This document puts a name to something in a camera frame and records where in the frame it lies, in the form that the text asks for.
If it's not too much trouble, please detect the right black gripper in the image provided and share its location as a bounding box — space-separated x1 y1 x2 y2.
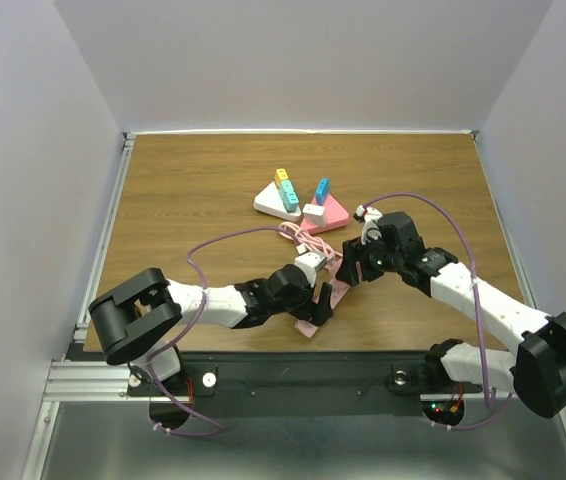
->
333 229 402 286

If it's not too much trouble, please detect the pink long power strip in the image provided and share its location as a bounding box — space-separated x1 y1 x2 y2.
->
294 260 350 338

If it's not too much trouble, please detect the pink triangular power strip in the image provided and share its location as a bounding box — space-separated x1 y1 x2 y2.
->
300 194 350 235

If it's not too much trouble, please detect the white cube charger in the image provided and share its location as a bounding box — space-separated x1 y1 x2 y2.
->
302 203 327 228

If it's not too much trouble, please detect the white triangular power strip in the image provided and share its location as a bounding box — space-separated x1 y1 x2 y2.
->
253 181 302 222

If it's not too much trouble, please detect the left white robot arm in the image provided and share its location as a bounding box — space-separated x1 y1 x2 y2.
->
89 263 333 394

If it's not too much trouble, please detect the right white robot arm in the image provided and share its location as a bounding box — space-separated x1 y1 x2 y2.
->
336 206 566 418

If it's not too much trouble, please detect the blue plug adapter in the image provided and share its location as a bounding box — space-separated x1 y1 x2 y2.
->
314 177 331 206

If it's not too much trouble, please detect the teal usb charger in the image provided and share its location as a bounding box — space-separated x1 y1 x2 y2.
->
278 180 299 212

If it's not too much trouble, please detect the yellow usb charger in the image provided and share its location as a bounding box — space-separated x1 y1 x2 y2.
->
274 168 289 187

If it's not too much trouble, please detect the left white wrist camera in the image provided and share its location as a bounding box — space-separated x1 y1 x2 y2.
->
293 244 327 273

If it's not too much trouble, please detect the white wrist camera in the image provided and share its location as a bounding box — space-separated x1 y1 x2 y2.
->
293 244 327 273
353 205 383 245

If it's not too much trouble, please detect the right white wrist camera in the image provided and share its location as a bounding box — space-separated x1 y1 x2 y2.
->
353 205 383 245

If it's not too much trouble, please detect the pink coiled power cord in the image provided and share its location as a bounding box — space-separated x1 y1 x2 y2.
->
277 222 344 266

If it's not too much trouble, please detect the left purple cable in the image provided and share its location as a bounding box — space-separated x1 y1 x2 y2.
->
137 227 304 439

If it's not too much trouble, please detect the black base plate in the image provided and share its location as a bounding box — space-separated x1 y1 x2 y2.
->
127 351 469 419

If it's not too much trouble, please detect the aluminium frame rail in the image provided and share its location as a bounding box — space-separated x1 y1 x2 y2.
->
43 132 137 403

